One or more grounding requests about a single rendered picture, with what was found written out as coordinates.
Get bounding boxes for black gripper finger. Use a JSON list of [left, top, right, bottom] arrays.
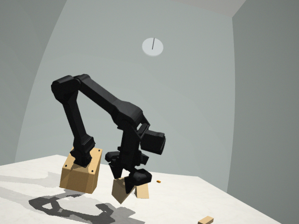
[[124, 177, 134, 194], [109, 163, 123, 179]]

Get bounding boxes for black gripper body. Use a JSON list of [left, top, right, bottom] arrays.
[[105, 145, 152, 186]]

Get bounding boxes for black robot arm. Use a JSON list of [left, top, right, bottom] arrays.
[[51, 74, 166, 168]]

